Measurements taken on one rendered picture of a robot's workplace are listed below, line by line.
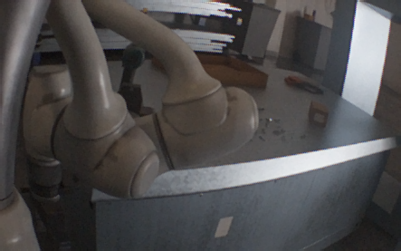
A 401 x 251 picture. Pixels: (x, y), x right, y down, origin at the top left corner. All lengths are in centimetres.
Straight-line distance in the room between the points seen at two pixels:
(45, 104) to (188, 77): 27
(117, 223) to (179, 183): 21
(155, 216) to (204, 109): 47
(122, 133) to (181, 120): 20
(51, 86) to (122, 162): 19
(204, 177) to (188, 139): 34
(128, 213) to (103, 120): 57
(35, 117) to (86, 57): 18
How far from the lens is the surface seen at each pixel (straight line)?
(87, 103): 52
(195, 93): 72
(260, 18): 626
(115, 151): 53
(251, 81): 190
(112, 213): 105
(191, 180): 104
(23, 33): 32
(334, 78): 277
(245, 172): 114
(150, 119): 75
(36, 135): 64
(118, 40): 488
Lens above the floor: 109
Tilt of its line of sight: 20 degrees down
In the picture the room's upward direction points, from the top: 14 degrees clockwise
